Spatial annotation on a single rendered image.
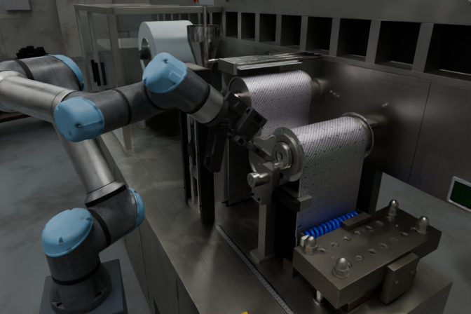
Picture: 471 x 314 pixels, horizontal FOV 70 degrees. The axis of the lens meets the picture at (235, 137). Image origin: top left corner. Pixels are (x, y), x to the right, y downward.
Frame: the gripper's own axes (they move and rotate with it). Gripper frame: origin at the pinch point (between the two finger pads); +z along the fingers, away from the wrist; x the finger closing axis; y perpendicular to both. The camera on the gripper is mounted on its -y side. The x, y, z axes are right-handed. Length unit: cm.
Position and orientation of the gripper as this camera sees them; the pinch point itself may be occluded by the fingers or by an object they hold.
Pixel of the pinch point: (263, 157)
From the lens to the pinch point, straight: 82.5
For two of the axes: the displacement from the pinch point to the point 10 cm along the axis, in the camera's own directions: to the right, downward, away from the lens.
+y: 5.6, -8.3, 0.1
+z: 6.6, 4.5, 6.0
